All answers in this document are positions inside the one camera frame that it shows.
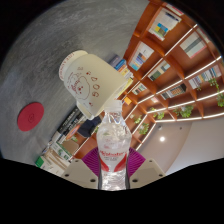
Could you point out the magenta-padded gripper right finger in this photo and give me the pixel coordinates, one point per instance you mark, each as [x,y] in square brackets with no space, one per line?
[149,171]

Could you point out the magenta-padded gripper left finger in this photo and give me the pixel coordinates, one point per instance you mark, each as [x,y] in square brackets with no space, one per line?
[78,171]

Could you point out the clear plastic water bottle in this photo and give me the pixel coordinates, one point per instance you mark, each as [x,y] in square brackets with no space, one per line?
[114,143]

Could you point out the tall green-white carton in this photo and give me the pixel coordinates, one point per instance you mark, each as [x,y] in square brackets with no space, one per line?
[60,150]

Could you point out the round recessed ceiling light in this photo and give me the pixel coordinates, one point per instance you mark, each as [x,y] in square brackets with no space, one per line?
[162,138]

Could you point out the dark office chair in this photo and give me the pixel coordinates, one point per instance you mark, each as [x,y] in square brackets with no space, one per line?
[88,127]

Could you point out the dark book stack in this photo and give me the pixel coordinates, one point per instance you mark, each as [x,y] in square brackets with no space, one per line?
[68,123]

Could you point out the flat round red coaster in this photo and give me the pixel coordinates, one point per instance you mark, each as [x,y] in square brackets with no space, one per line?
[30,116]

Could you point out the white printed cup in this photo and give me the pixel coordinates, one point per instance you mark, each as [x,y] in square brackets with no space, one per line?
[95,80]

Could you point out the wooden shelf unit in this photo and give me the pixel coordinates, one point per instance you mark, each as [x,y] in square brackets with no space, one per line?
[173,66]

